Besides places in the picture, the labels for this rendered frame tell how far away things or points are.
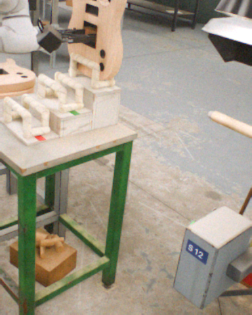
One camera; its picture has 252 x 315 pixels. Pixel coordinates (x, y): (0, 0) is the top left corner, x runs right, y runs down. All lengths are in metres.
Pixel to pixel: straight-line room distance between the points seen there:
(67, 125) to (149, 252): 1.17
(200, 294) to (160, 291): 1.35
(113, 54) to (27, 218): 0.73
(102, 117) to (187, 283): 0.96
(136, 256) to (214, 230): 1.60
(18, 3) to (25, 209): 0.75
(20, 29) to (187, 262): 1.03
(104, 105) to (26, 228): 0.60
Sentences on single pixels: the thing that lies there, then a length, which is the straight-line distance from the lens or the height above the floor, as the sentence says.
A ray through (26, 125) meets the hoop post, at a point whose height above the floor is 1.00.
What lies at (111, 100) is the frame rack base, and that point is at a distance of 1.86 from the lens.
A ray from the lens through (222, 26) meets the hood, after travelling 1.24.
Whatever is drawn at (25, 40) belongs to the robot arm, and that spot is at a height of 1.32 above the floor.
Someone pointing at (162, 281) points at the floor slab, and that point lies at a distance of 2.50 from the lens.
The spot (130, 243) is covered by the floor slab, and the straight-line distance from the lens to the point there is 2.70.
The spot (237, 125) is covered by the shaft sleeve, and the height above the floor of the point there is 1.26.
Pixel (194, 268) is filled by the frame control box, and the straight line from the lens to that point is 1.07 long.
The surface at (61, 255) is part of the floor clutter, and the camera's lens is 2.38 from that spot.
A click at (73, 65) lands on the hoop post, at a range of 1.94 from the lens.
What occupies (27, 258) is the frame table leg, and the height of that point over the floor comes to 0.50.
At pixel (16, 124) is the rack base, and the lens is 1.86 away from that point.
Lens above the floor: 1.73
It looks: 27 degrees down
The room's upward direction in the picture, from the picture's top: 7 degrees clockwise
